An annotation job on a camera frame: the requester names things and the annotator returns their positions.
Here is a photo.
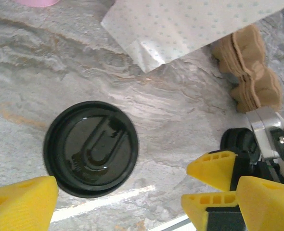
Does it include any brown pulp carrier stack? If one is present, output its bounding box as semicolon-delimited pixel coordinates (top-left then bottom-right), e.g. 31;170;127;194
210;24;284;114

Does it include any stack of black lids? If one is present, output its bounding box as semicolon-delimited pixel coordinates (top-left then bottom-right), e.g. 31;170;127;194
220;128;260;164

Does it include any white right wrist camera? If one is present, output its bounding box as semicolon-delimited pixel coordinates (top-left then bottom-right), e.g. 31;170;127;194
245;107;284;187

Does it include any white paper gift bag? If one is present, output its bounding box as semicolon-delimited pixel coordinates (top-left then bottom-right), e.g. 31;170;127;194
100;0;284;74

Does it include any black plastic cup lid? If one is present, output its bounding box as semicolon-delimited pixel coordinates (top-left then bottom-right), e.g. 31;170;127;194
42;100;140;199

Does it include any pink cylindrical holder cup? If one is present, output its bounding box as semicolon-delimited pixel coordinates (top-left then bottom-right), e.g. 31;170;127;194
13;0;60;8

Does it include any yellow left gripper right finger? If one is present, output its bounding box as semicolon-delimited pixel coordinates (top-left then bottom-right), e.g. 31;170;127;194
235;175;284;231

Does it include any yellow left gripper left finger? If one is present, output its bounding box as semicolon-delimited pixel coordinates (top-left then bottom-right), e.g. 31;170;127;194
0;175;60;231

